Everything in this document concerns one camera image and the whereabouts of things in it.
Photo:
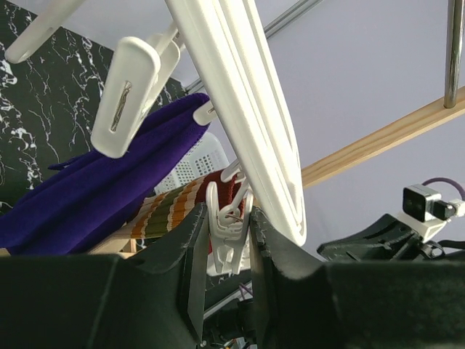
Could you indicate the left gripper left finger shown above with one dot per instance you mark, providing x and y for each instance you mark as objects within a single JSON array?
[{"x": 154, "y": 299}]

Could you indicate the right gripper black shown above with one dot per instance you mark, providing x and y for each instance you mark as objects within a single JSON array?
[{"x": 386, "y": 239}]

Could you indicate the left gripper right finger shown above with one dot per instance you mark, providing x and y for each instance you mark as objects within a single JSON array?
[{"x": 301, "y": 302}]

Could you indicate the purple sock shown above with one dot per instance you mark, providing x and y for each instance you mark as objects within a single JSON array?
[{"x": 92, "y": 195}]

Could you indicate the white plastic clip hanger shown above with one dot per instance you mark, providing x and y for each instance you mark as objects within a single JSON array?
[{"x": 217, "y": 48}]

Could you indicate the white plastic basket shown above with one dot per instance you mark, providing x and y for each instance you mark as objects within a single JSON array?
[{"x": 205, "y": 157}]

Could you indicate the steel rack rod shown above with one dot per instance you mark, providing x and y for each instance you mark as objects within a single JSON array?
[{"x": 454, "y": 41}]

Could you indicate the wooden hanging rack frame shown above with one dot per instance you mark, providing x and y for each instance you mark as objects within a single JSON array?
[{"x": 406, "y": 128}]

